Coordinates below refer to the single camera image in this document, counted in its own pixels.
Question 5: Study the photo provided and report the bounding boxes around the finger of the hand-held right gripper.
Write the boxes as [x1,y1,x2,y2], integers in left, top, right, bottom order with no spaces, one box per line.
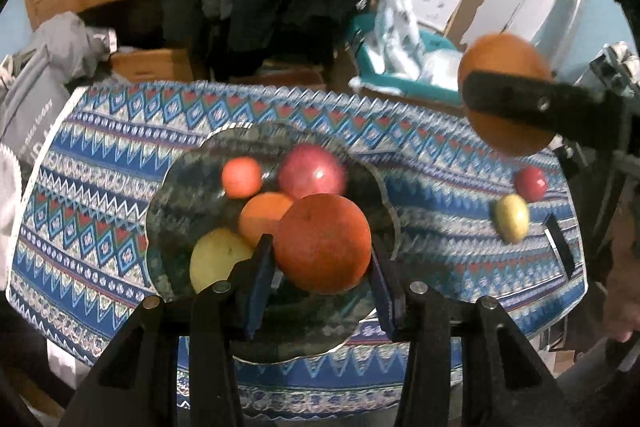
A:
[462,70,609,146]

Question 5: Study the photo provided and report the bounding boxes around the small red apple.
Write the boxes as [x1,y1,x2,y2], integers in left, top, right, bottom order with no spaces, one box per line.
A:
[514,165,549,203]

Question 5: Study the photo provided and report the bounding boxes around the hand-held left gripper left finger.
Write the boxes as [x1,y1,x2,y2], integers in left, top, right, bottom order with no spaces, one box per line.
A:
[60,233,275,427]

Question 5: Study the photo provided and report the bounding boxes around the dark glass plate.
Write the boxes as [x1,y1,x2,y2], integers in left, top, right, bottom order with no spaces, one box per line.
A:
[145,122,402,366]

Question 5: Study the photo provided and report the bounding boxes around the grey bag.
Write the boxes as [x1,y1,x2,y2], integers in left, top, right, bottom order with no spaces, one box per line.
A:
[0,51,74,168]

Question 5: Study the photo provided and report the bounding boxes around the white cloth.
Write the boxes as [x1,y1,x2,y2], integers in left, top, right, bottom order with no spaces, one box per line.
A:
[0,144,24,289]

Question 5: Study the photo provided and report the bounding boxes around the grey clothing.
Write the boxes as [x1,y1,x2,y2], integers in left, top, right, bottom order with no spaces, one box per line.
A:
[15,11,119,84]

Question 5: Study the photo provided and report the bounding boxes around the large red apple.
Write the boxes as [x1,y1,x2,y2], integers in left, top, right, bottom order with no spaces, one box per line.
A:
[277,144,349,200]

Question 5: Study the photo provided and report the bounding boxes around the small yellow lemon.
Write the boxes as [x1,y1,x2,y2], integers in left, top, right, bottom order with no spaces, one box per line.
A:
[494,194,530,244]

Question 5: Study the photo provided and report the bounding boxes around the white patterned storage box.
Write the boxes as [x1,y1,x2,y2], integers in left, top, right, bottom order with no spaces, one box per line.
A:
[412,0,464,31]

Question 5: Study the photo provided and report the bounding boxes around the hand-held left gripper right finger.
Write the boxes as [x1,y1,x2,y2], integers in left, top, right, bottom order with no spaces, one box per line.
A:
[368,247,582,427]

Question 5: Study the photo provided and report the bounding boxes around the cardboard box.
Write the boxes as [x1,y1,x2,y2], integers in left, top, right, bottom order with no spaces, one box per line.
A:
[109,48,194,84]

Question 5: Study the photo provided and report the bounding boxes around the tangerine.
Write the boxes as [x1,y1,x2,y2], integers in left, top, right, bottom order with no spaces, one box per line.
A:
[221,156,264,200]
[238,191,296,251]

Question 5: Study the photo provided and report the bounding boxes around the teal plastic basket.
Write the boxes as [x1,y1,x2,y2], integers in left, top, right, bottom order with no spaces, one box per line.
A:
[347,14,469,101]

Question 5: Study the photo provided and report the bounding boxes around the shoe rack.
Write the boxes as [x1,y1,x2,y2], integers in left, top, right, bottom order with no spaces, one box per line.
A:
[589,41,640,94]

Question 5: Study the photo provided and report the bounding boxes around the white printed bag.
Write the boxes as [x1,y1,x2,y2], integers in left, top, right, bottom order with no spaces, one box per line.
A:
[357,0,426,78]

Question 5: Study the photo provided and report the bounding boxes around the black flat object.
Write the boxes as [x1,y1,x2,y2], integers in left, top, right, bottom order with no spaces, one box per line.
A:
[544,214,576,279]

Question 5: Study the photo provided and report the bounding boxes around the blue patterned tablecloth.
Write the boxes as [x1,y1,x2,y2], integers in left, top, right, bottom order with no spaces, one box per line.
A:
[7,79,589,413]

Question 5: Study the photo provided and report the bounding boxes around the large orange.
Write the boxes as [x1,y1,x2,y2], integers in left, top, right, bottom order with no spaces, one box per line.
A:
[272,193,373,295]
[457,33,557,156]

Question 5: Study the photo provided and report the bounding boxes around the clear plastic bag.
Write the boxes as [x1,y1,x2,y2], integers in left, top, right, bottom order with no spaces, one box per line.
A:
[419,49,464,88]

